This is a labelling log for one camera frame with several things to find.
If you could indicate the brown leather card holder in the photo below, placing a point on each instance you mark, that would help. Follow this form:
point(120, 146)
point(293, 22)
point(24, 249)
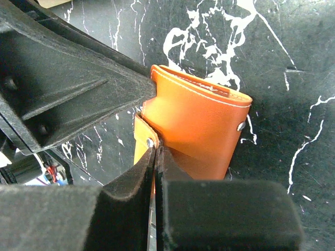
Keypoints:
point(198, 121)

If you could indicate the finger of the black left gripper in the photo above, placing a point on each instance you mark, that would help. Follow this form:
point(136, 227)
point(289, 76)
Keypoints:
point(53, 89)
point(54, 23)

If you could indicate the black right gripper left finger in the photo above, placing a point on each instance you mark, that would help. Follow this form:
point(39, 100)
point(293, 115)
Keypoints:
point(110, 217)

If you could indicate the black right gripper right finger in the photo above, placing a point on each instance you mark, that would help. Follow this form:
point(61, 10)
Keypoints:
point(221, 215)

